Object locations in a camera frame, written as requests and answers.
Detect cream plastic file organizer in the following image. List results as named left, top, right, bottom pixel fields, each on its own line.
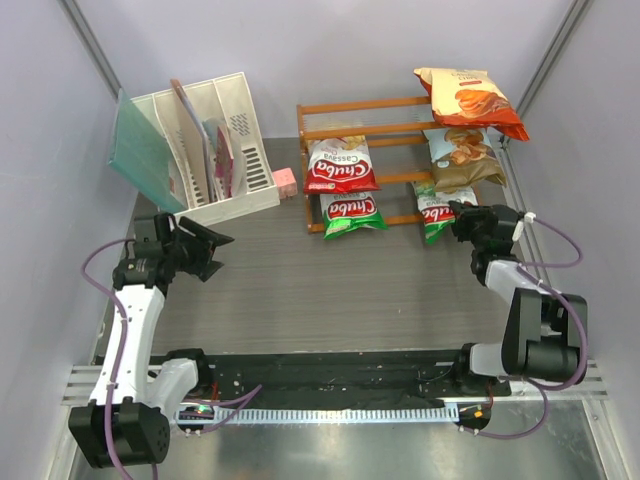
left=132, top=72, right=280, bottom=226

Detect pink patterned booklet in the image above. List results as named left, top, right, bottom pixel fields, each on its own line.
left=203, top=118, right=244, bottom=199

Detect brown flat board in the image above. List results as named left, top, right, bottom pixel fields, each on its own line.
left=170, top=78, right=216, bottom=204

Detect beige orange cassava chips bag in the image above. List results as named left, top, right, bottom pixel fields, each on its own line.
left=414, top=67, right=530, bottom=142

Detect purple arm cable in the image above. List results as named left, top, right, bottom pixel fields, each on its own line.
left=80, top=237, right=264, bottom=480
left=469, top=219, right=590, bottom=440

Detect light blue cassava chips bag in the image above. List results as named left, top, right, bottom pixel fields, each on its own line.
left=423, top=127, right=507, bottom=193

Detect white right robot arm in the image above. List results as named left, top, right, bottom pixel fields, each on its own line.
left=449, top=201, right=588, bottom=395

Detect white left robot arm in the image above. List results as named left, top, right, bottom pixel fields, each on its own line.
left=68, top=213, right=233, bottom=479

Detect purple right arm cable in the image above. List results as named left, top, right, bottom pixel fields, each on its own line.
left=469, top=219, right=590, bottom=440

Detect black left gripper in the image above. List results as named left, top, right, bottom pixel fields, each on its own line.
left=163, top=217, right=232, bottom=281

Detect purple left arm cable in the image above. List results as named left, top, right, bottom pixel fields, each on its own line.
left=80, top=237, right=264, bottom=480

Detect teal green folder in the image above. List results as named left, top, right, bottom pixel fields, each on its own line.
left=108, top=89, right=188, bottom=213

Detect small pink box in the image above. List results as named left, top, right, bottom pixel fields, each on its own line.
left=273, top=168, right=298, bottom=200

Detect red Chuba chips bag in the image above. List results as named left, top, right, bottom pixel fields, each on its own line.
left=304, top=135, right=380, bottom=194

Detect green Chuba bag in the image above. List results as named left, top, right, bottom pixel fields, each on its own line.
left=320, top=192, right=388, bottom=240
left=412, top=180, right=478, bottom=245

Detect orange wooden shelf rack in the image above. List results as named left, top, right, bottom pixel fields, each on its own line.
left=296, top=95, right=438, bottom=234

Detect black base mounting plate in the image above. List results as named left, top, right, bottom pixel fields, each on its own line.
left=196, top=350, right=512, bottom=410

